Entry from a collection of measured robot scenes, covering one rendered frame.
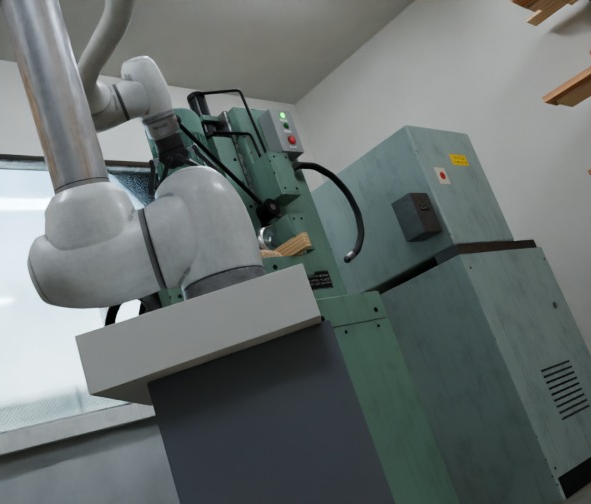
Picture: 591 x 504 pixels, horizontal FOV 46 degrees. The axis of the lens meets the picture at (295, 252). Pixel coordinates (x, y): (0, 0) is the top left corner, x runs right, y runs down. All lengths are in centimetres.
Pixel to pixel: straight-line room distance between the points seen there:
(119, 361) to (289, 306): 26
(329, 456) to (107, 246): 51
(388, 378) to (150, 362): 113
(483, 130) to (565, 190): 60
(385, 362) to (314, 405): 102
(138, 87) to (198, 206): 70
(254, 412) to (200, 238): 32
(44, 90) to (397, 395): 129
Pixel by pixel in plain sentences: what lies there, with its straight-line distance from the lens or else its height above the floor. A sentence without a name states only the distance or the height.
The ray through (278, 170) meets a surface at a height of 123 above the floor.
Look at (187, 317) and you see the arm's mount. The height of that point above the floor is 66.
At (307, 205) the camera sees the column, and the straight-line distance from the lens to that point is 229.
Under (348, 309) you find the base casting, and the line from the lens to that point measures 204.
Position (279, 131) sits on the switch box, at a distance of 228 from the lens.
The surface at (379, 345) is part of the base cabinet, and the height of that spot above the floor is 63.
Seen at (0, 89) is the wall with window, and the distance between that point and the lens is 379.
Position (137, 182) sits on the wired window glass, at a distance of 394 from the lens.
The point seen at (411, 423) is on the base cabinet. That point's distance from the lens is 208.
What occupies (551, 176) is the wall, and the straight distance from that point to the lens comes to 395.
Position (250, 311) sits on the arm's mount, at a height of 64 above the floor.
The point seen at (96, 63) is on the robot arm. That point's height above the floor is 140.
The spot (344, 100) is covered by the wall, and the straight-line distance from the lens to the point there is 478.
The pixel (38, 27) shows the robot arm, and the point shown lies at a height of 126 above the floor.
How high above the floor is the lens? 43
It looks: 15 degrees up
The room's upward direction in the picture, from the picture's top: 19 degrees counter-clockwise
